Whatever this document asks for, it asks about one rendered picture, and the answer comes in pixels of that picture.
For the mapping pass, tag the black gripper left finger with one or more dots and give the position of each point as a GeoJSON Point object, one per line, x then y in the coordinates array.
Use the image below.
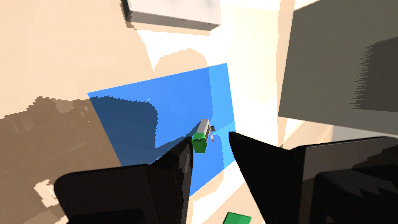
{"type": "Point", "coordinates": [161, 189]}

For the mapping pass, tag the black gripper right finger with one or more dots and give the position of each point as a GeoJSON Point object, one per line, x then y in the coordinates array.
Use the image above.
{"type": "Point", "coordinates": [281, 181]}

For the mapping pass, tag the blue square marking on table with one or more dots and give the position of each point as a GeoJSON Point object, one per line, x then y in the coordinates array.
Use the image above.
{"type": "Point", "coordinates": [146, 119]}

